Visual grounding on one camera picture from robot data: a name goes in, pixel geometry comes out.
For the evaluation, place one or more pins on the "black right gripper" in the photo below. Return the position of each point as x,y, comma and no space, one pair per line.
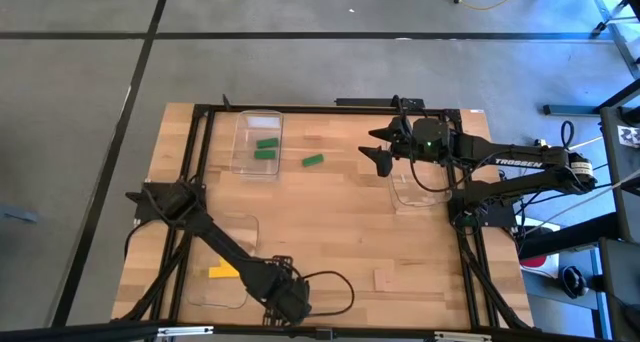
430,142

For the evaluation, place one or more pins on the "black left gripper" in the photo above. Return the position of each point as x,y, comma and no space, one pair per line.
280,294

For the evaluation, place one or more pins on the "yellow block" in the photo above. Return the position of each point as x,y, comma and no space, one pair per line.
222,273

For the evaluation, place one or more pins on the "green block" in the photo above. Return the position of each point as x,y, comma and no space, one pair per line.
312,160
267,143
264,154

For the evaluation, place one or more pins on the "clear plastic bin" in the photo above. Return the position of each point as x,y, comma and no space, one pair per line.
245,147
200,292
415,197

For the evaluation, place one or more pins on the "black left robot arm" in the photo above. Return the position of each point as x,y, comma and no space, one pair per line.
220,242

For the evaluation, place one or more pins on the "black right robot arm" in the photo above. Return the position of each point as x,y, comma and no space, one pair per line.
520,162

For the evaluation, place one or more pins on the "red round seat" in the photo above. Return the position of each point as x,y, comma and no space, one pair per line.
532,262

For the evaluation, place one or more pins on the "black metal stand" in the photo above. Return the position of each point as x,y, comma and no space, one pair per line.
575,237

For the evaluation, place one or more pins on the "black rounded device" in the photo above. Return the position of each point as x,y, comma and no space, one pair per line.
572,282

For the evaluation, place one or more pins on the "black and white marker tag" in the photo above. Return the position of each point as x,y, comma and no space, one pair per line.
629,136

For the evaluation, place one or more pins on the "grey-blue floor tape piece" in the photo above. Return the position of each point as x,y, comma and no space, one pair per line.
17,214

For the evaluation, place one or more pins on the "black aluminium table frame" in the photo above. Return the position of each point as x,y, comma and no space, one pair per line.
300,108

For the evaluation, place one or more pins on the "silver metal bracket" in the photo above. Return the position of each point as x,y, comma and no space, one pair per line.
185,331
462,337

